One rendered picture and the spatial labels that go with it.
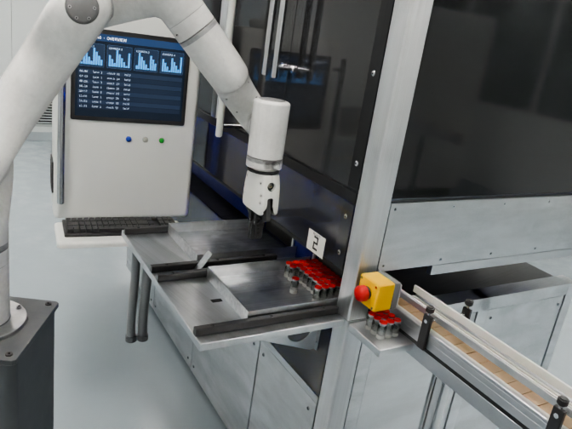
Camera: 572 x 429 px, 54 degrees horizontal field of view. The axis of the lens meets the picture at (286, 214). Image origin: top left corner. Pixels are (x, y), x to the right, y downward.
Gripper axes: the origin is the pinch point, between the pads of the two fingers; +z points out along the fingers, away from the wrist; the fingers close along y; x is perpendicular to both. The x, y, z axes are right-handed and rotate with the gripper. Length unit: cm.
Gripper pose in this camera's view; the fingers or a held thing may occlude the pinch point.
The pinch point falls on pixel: (254, 230)
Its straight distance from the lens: 135.2
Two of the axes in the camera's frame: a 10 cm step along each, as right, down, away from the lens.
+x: -8.5, 0.5, -5.2
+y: -5.1, -3.4, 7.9
